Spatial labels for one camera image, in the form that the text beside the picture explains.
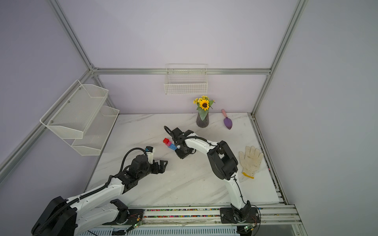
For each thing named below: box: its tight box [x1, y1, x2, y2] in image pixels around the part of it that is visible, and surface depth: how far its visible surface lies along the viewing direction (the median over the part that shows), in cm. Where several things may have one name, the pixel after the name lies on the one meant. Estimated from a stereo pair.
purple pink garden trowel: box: [221, 108, 233, 130], surface depth 117 cm
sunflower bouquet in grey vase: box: [192, 95, 216, 129], surface depth 95 cm
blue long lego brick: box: [168, 143, 178, 151], surface depth 100 cm
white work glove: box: [238, 145, 264, 183], surface depth 97 cm
